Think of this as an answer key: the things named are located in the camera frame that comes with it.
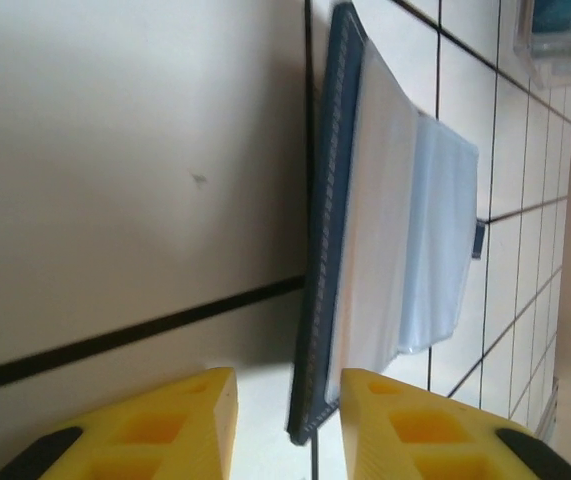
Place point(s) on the clear acrylic card stand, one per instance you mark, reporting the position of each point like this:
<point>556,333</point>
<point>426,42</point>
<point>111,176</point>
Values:
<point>540,65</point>

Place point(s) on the blue card holder wallet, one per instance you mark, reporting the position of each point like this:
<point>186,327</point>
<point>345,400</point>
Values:
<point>395,200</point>

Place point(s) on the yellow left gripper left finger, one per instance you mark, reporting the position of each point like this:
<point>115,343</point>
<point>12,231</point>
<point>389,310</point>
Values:
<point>217,430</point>

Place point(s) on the aluminium side rail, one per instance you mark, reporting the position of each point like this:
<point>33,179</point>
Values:
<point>549,415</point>

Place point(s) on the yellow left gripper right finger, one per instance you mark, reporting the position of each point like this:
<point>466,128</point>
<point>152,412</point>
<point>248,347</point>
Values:
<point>360,440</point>

